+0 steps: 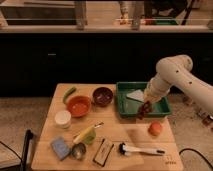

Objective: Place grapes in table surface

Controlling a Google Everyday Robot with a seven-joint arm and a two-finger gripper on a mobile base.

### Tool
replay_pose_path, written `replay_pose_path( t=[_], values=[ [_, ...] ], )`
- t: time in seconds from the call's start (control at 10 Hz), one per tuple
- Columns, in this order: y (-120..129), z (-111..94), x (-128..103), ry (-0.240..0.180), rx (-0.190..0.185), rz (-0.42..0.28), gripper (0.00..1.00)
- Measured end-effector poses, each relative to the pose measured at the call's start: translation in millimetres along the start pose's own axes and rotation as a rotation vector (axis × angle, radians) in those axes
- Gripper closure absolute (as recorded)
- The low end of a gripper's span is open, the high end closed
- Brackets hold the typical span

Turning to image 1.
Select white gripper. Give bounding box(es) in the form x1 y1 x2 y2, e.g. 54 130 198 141
144 82 161 104

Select dark purple grapes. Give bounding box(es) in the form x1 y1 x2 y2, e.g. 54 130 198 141
137 101 152 119

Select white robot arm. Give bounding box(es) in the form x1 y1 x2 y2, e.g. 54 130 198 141
144 55 213 116

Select white cloth in tray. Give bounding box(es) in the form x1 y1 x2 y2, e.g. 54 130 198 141
126 90 144 102

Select green plastic tray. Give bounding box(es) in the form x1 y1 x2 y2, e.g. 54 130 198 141
116 82 171 118

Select orange fruit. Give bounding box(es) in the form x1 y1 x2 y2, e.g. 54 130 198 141
148 121 162 136

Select dark maroon bowl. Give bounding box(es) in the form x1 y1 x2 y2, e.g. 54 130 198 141
92 87 113 107

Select white dish brush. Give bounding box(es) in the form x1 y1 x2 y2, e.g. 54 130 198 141
119 143 165 156

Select orange bowl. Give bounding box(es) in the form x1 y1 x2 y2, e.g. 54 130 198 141
66 96 91 117

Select green pepper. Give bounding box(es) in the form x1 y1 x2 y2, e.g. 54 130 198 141
63 87 76 104

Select white cup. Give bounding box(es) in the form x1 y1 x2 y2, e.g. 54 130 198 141
54 110 71 129

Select blue sponge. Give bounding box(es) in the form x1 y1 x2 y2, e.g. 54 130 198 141
51 137 70 160

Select black cable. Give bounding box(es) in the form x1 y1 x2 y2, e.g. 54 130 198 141
178 147 213 171

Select black chair frame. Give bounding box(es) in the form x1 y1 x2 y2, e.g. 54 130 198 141
20 129 34 171

